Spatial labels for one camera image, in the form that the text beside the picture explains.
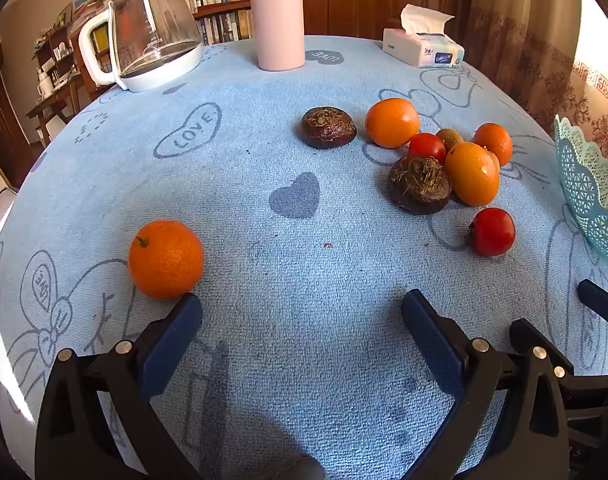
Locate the glass kettle white handle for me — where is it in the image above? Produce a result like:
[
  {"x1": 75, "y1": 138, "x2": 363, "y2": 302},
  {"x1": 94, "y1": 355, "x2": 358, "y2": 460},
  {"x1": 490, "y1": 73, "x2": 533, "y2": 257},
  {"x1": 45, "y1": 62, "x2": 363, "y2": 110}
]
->
[{"x1": 78, "y1": 0, "x2": 205, "y2": 93}]

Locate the small brown kiwi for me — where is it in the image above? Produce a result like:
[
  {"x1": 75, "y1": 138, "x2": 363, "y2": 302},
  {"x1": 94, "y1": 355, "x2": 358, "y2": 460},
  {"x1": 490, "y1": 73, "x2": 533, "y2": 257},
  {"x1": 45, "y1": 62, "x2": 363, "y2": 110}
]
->
[{"x1": 435, "y1": 128, "x2": 465, "y2": 152}]

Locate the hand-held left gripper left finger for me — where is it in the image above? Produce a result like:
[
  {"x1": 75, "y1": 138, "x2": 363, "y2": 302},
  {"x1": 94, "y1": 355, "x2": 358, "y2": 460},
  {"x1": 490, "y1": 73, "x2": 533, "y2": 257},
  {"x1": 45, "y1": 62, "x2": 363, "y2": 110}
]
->
[{"x1": 34, "y1": 292, "x2": 205, "y2": 480}]

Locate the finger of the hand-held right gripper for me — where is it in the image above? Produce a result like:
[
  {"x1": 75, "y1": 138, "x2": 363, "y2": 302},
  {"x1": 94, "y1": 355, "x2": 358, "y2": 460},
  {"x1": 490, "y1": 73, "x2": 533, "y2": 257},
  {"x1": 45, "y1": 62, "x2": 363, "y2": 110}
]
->
[
  {"x1": 554, "y1": 366, "x2": 608, "y2": 403},
  {"x1": 577, "y1": 279, "x2": 608, "y2": 327}
]

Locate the pink thermos bottle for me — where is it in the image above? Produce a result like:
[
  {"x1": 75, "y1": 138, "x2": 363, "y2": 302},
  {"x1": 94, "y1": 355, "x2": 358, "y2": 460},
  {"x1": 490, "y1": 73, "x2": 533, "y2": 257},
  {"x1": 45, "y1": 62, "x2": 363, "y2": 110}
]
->
[{"x1": 246, "y1": 0, "x2": 305, "y2": 72}]

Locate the wooden bookshelf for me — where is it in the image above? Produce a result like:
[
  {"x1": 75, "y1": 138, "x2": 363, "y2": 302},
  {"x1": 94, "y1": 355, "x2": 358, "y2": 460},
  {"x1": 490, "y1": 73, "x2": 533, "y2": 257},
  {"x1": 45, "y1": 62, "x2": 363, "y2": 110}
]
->
[{"x1": 176, "y1": 0, "x2": 255, "y2": 47}]

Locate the large orange with stem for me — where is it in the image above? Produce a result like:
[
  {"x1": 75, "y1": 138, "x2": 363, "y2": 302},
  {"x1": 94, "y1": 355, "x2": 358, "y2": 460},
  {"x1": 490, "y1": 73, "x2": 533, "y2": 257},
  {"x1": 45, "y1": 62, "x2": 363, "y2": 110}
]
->
[{"x1": 128, "y1": 219, "x2": 205, "y2": 302}]

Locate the white tissue pack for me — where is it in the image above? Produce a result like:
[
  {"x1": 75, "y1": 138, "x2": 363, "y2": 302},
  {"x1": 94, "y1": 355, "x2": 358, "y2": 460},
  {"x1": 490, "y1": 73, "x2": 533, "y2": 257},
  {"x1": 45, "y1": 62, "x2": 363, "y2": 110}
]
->
[{"x1": 382, "y1": 4, "x2": 466, "y2": 69}]

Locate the patterned beige curtain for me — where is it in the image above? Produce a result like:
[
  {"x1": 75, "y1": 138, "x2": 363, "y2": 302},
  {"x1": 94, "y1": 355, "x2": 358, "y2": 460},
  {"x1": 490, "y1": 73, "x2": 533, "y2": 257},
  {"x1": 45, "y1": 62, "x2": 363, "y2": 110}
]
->
[{"x1": 464, "y1": 0, "x2": 608, "y2": 186}]

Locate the round orange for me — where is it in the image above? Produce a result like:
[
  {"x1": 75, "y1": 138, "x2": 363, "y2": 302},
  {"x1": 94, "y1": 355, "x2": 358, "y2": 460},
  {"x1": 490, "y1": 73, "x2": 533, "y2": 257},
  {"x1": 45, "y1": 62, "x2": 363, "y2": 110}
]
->
[
  {"x1": 365, "y1": 98, "x2": 421, "y2": 149},
  {"x1": 472, "y1": 123, "x2": 514, "y2": 168}
]

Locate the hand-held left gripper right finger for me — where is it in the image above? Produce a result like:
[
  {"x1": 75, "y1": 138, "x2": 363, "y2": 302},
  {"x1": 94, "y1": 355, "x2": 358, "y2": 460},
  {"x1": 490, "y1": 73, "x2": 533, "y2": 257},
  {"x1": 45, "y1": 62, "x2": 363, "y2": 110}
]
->
[{"x1": 399, "y1": 289, "x2": 575, "y2": 480}]

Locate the light blue lattice basket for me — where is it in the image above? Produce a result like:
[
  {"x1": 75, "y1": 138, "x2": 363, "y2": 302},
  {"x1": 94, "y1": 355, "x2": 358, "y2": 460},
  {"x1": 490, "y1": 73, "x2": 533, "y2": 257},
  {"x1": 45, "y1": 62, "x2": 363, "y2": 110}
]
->
[{"x1": 554, "y1": 114, "x2": 608, "y2": 272}]

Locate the dark brown water chestnut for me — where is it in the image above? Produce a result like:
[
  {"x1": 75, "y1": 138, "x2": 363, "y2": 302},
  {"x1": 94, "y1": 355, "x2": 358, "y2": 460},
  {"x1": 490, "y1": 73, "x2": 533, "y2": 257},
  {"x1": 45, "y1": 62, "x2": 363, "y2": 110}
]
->
[
  {"x1": 301, "y1": 106, "x2": 357, "y2": 150},
  {"x1": 387, "y1": 155, "x2": 453, "y2": 216}
]

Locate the wooden side shelf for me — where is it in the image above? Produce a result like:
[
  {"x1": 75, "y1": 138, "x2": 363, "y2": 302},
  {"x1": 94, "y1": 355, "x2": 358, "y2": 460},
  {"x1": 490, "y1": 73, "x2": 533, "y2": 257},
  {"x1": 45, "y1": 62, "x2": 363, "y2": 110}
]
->
[{"x1": 26, "y1": 25, "x2": 92, "y2": 146}]

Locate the oval orange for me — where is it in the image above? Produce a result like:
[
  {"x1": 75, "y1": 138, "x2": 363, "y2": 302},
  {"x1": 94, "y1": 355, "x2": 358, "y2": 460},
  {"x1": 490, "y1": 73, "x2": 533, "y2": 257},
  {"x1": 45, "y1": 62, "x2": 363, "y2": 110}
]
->
[{"x1": 444, "y1": 142, "x2": 501, "y2": 208}]

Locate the dark wooden door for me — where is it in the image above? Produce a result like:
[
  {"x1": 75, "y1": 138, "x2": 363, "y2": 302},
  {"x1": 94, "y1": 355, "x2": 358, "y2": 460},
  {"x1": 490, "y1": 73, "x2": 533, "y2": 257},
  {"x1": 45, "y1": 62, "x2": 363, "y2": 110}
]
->
[{"x1": 0, "y1": 45, "x2": 32, "y2": 188}]

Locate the blue printed tablecloth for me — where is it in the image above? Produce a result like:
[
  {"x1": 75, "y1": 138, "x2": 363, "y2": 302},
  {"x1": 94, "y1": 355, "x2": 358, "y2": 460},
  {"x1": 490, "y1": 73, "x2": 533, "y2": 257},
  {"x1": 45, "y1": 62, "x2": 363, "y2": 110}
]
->
[{"x1": 0, "y1": 35, "x2": 608, "y2": 480}]

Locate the red tomato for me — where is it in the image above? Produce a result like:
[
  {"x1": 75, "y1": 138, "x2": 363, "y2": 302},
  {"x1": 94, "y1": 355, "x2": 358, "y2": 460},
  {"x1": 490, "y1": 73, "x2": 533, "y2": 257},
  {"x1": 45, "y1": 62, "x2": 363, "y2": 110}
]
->
[
  {"x1": 468, "y1": 207, "x2": 517, "y2": 257},
  {"x1": 408, "y1": 133, "x2": 447, "y2": 165}
]

